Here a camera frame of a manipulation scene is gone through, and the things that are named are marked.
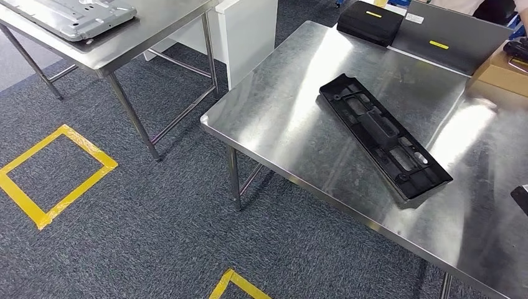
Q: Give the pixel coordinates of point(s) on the brown cardboard box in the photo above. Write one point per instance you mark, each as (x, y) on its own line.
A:
(495, 82)

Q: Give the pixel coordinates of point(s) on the stainless steel workbench table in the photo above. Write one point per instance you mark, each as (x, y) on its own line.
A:
(309, 124)

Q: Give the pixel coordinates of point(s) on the person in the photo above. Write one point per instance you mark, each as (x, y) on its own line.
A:
(462, 5)

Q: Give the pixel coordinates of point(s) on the grey panel with yellow label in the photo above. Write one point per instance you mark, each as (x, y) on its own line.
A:
(462, 29)

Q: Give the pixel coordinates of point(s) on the pink rimmed rectangular frame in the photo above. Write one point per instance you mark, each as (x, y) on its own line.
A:
(513, 66)

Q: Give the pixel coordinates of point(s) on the yellow floor tape square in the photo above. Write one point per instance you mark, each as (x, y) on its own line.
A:
(24, 202)
(231, 280)

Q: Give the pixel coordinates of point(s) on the long black plastic part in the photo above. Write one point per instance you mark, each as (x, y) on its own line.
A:
(383, 136)

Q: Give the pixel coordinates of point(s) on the black hand tool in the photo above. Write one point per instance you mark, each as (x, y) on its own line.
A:
(517, 48)

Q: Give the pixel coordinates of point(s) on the black case with yellow label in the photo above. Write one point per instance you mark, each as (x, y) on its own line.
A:
(367, 27)

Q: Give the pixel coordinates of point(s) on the grey sheet metal panel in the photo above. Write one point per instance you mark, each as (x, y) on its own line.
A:
(70, 16)

